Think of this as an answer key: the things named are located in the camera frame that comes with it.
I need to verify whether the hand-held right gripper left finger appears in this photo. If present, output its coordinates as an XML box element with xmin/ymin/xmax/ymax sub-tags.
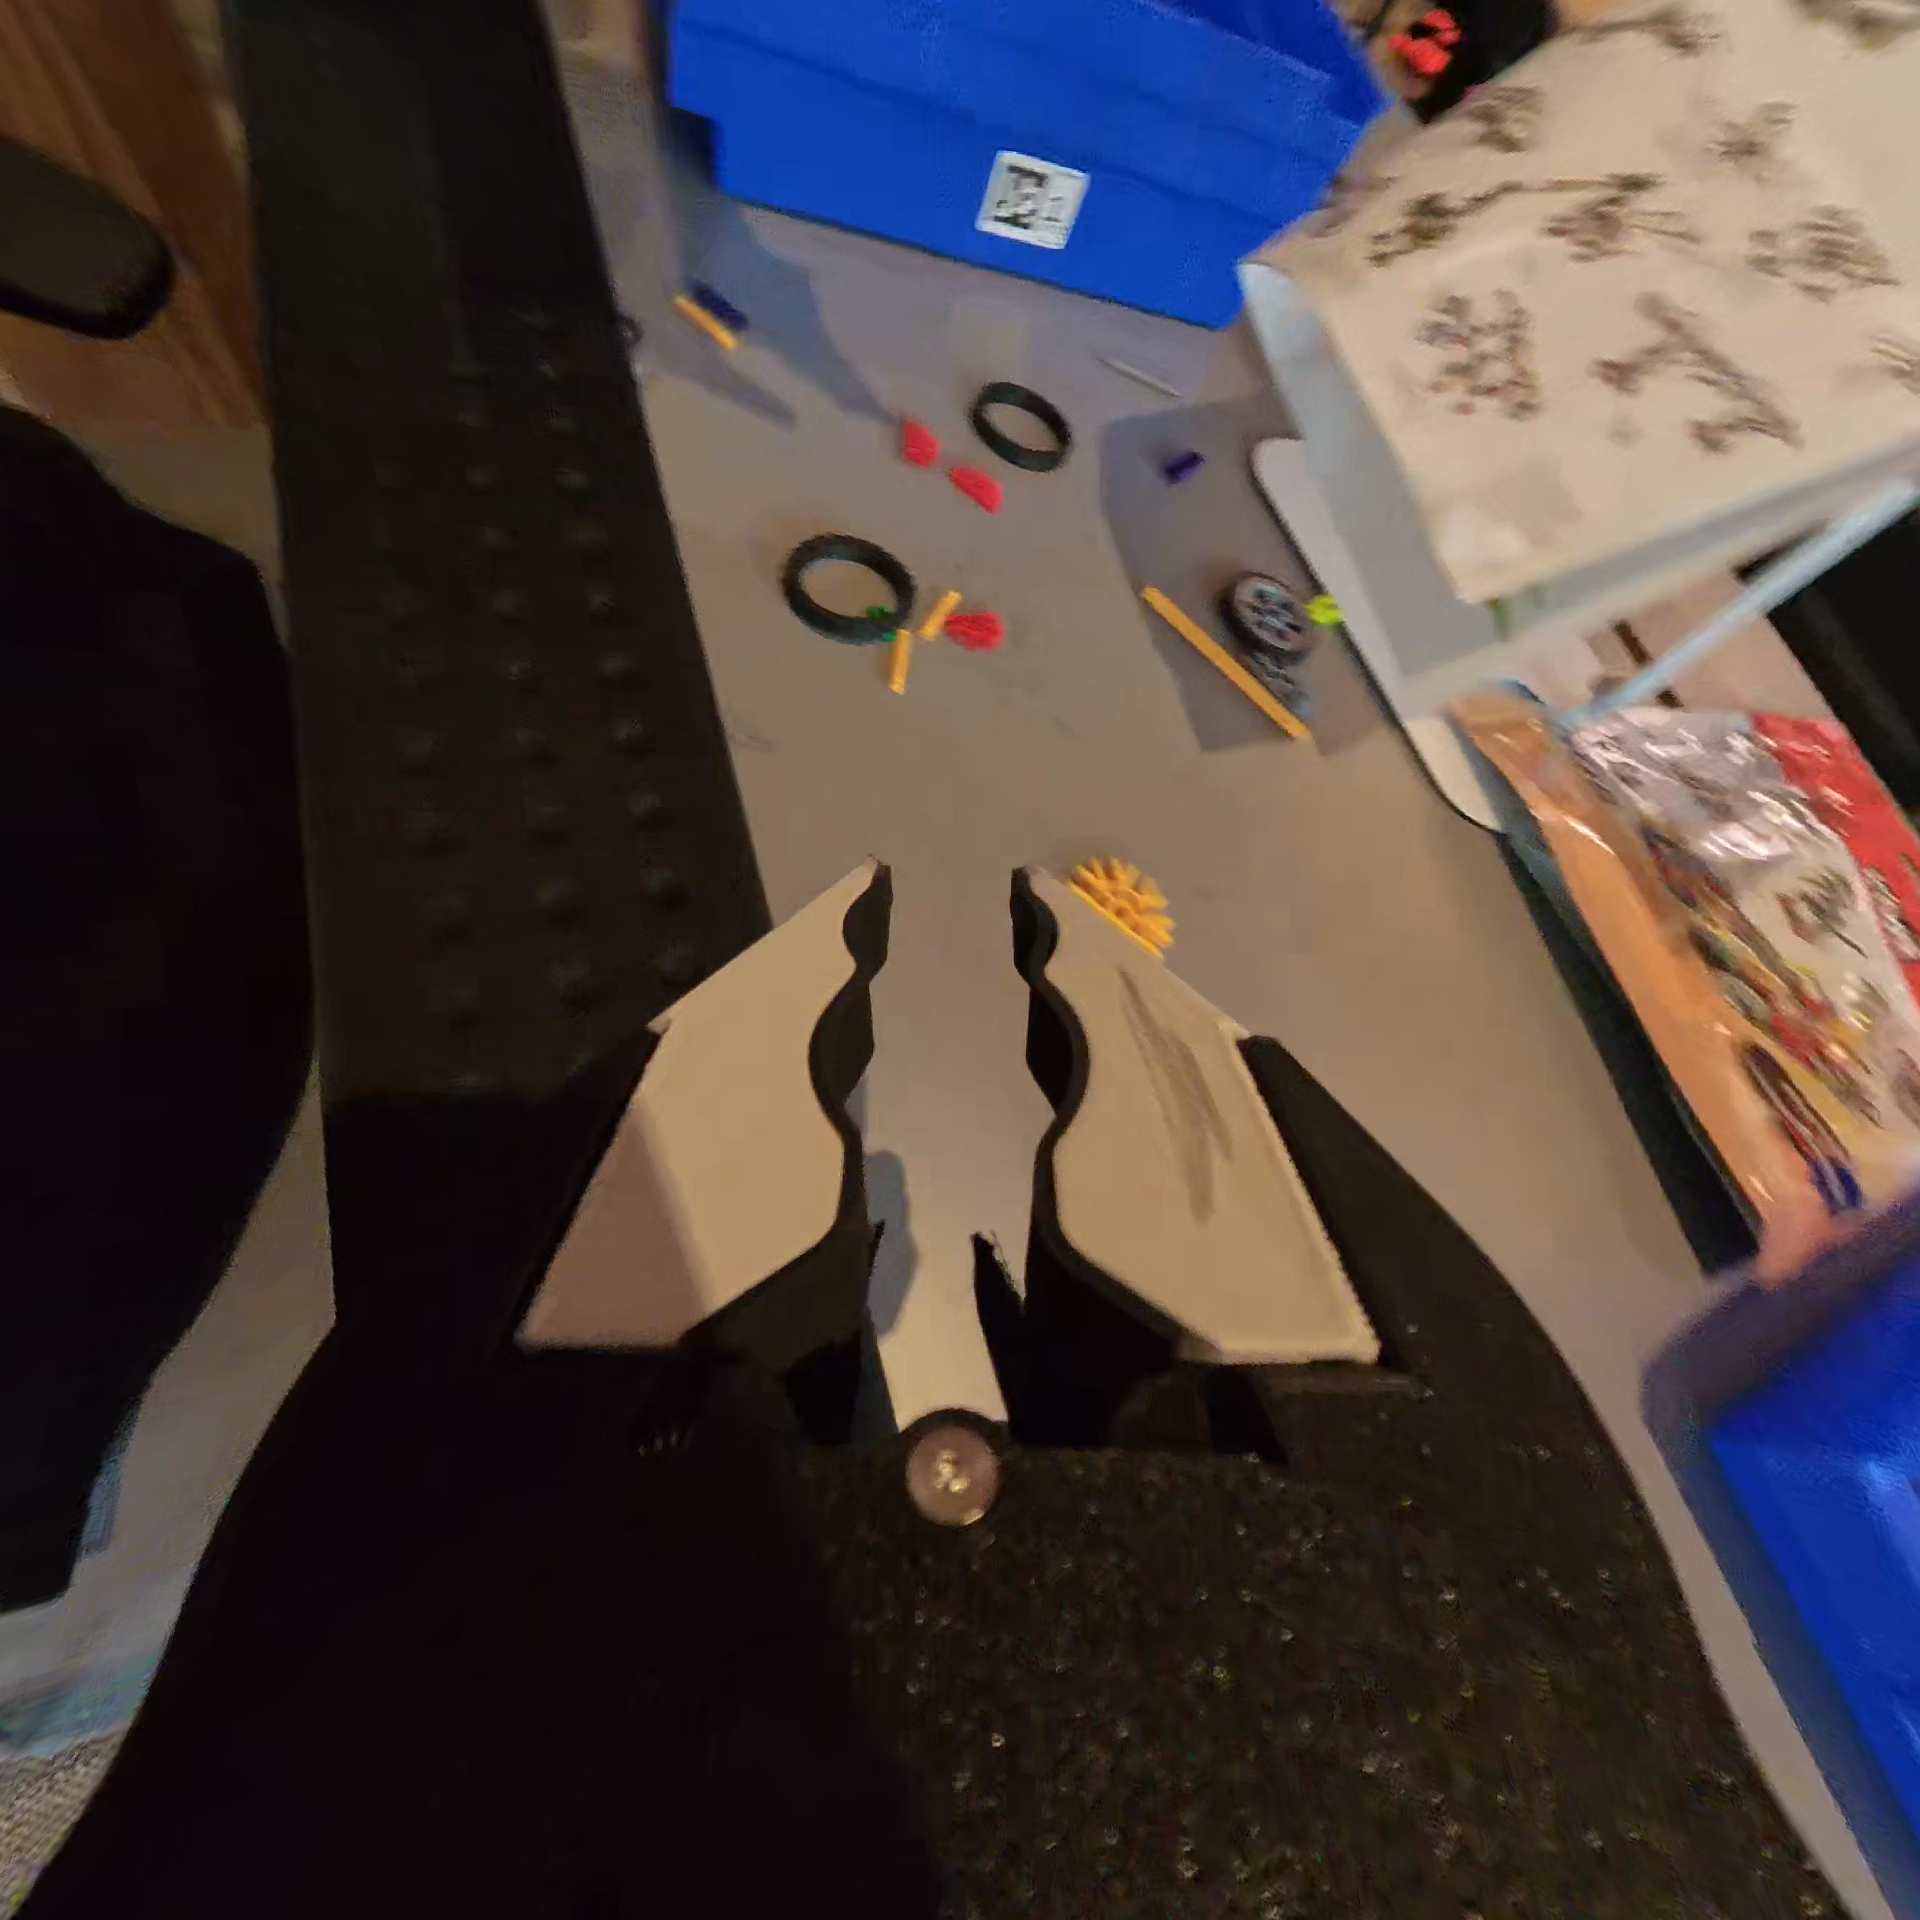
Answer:
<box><xmin>513</xmin><ymin>854</ymin><xmax>896</xmax><ymax>1353</ymax></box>

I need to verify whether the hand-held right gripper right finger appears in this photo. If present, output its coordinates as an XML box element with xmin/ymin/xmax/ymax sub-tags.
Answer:
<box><xmin>1007</xmin><ymin>862</ymin><xmax>1382</xmax><ymax>1366</ymax></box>

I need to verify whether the blue bin with toy pieces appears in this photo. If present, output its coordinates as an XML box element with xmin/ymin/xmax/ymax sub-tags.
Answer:
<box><xmin>662</xmin><ymin>0</ymin><xmax>1389</xmax><ymax>329</ymax></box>

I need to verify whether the yellow toy connector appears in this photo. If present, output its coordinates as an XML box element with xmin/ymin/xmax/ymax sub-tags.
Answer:
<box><xmin>1066</xmin><ymin>854</ymin><xmax>1175</xmax><ymax>960</ymax></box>

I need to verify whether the dark flat board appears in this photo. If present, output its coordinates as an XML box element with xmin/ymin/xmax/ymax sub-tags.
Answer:
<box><xmin>1498</xmin><ymin>832</ymin><xmax>1765</xmax><ymax>1278</ymax></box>

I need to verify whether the long yellow toy rod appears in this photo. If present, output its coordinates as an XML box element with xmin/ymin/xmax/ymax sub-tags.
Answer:
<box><xmin>1140</xmin><ymin>586</ymin><xmax>1316</xmax><ymax>746</ymax></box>

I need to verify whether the orange toy set bag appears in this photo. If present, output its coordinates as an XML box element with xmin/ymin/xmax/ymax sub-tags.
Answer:
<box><xmin>1450</xmin><ymin>681</ymin><xmax>1920</xmax><ymax>1220</ymax></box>

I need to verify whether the black toy tyre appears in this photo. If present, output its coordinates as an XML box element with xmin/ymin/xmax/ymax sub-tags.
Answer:
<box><xmin>778</xmin><ymin>533</ymin><xmax>919</xmax><ymax>650</ymax></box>
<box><xmin>966</xmin><ymin>380</ymin><xmax>1077</xmax><ymax>478</ymax></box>

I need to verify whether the black perforated pad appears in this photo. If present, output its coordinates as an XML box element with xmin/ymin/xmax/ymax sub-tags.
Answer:
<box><xmin>224</xmin><ymin>0</ymin><xmax>775</xmax><ymax>1353</ymax></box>

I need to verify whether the blue bin with plastic bags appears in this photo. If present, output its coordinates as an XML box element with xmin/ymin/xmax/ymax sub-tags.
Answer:
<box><xmin>1641</xmin><ymin>1184</ymin><xmax>1920</xmax><ymax>1825</ymax></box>

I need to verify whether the printed instruction booklet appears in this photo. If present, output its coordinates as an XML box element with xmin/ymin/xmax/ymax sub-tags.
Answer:
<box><xmin>1237</xmin><ymin>0</ymin><xmax>1920</xmax><ymax>606</ymax></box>

